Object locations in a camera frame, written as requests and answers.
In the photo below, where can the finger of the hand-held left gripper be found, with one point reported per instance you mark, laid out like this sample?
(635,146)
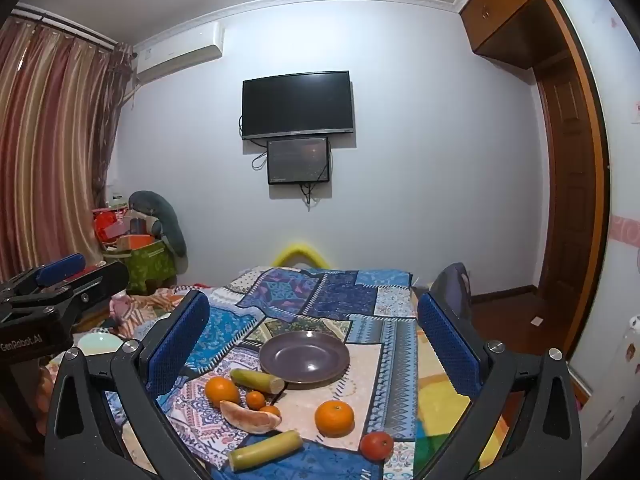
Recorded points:
(60,267)
(97,282)

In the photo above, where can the red tomato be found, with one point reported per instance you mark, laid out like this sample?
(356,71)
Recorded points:
(376,446)

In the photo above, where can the orange box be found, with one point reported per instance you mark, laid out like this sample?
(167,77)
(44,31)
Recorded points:
(139,241)

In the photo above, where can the patchwork printed blanket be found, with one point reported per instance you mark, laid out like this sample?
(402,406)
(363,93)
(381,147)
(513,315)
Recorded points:
(340,295)

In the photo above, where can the red bag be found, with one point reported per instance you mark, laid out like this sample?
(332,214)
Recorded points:
(107,225)

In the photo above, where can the brown wooden door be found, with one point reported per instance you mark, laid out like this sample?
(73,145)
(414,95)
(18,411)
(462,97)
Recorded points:
(567,200)

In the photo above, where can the large orange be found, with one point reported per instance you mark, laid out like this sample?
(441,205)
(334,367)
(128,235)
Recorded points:
(334,418)
(222,391)

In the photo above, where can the yellow green sugarcane segment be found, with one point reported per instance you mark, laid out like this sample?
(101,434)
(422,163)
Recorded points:
(265,451)
(255,380)

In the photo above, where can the pink patterned quilt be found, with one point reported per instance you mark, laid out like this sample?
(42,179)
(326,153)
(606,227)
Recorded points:
(145,305)

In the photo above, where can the pomelo slice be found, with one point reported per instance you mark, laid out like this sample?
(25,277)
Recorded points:
(247,420)

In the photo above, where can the light green bowl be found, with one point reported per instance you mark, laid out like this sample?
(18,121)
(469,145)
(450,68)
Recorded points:
(100,344)

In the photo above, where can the purple plate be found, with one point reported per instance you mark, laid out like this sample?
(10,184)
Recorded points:
(305,360)

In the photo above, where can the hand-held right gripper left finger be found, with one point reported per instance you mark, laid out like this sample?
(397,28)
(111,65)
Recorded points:
(177,345)

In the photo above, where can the small orange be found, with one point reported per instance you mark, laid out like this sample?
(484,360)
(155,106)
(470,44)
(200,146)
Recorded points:
(255,400)
(272,410)

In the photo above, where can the black wall television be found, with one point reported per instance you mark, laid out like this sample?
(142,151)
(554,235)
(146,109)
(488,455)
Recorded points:
(298,104)

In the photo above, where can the colorful bed sheet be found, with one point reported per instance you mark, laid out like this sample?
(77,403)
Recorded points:
(440,420)

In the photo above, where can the yellow foam arch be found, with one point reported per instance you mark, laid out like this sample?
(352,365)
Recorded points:
(300,251)

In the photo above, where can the white air conditioner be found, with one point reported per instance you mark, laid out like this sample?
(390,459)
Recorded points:
(177,55)

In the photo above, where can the wooden overhead cabinet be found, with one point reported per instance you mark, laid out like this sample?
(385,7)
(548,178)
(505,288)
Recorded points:
(510,15)

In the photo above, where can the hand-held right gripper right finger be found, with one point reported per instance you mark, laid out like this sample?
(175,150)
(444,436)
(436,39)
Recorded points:
(447,347)

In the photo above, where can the striped brown curtain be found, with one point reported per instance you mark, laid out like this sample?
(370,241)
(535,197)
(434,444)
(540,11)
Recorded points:
(50,150)

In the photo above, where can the small black wall monitor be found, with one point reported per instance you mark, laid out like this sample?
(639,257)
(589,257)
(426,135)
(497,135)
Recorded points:
(298,160)

